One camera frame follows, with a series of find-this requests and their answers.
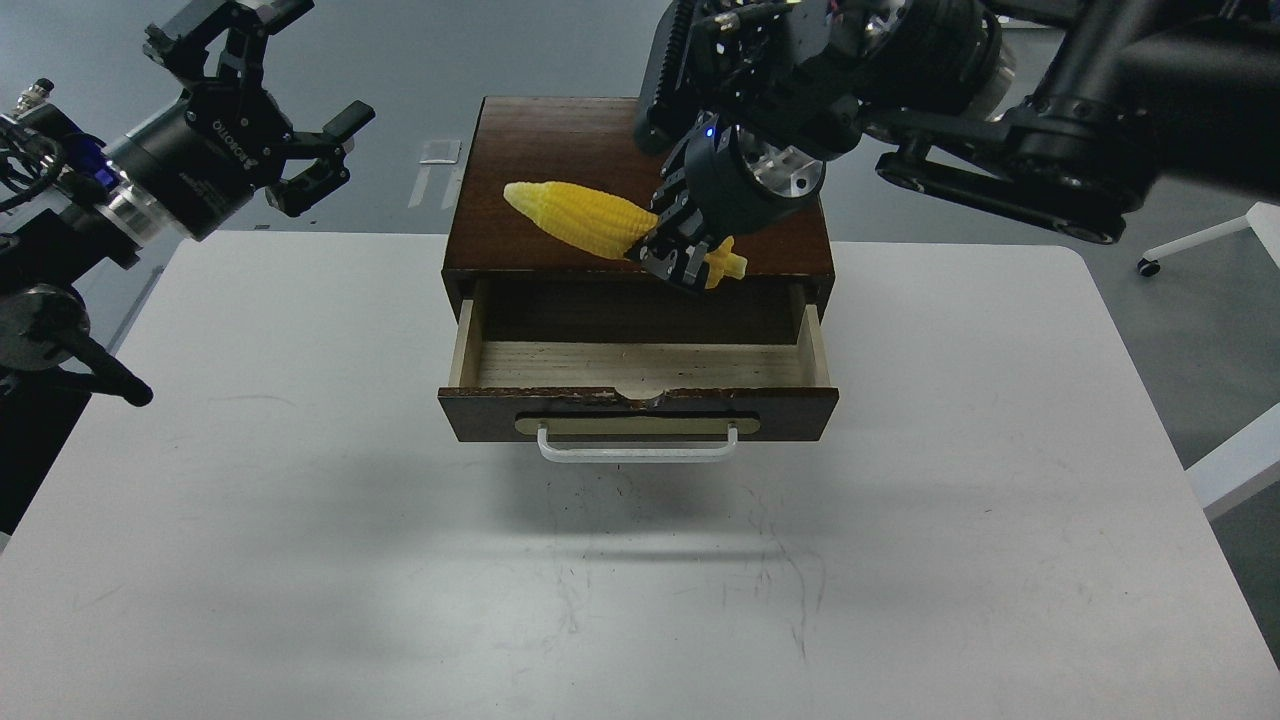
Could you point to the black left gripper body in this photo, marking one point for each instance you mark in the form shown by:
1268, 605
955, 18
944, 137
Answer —
205, 155

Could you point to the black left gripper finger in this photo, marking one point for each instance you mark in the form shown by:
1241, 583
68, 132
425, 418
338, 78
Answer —
327, 151
218, 47

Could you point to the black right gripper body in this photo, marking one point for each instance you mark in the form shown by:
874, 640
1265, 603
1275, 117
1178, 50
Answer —
721, 179

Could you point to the white floor marker tape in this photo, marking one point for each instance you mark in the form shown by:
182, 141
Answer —
440, 151

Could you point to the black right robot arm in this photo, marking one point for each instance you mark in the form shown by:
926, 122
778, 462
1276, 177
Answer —
1060, 114

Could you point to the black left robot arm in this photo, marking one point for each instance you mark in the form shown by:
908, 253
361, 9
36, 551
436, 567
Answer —
73, 201

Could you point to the yellow corn cob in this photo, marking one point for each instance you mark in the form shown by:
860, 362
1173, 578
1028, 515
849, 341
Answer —
593, 221

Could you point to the dark wooden drawer cabinet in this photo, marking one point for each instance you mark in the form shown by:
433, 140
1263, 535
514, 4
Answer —
640, 200

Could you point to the office chair leg with caster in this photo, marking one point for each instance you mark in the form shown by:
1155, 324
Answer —
1262, 220

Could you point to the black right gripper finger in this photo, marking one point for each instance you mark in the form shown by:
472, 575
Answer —
681, 225
696, 269

